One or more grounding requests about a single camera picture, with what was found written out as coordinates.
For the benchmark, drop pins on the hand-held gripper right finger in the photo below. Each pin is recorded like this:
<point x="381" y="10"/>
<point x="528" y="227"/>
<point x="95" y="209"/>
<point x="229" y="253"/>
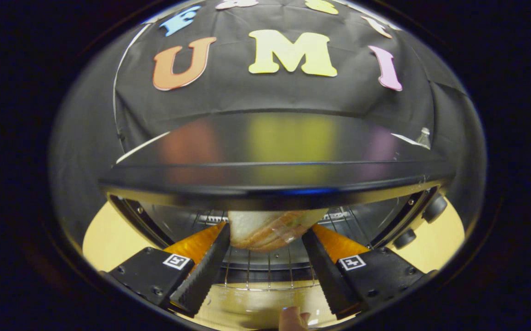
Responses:
<point x="325" y="271"/>

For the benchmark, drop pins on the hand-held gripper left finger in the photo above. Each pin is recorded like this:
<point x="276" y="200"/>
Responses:
<point x="206" y="271"/>

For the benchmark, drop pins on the sandwich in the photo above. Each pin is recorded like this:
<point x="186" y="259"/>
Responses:
<point x="270" y="230"/>

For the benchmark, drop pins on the black toaster oven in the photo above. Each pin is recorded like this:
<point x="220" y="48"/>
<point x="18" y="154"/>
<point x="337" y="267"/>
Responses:
<point x="270" y="179"/>

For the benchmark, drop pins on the green label plastic bottle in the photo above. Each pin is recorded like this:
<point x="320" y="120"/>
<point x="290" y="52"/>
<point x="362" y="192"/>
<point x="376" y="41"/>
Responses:
<point x="424" y="138"/>

